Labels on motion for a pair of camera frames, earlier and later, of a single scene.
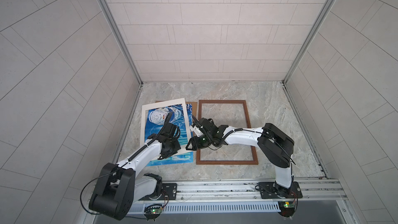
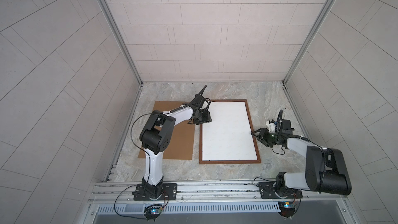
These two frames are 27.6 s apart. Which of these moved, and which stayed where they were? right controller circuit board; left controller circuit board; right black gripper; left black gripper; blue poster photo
Moved: blue poster photo; right black gripper; left black gripper
Stayed: right controller circuit board; left controller circuit board
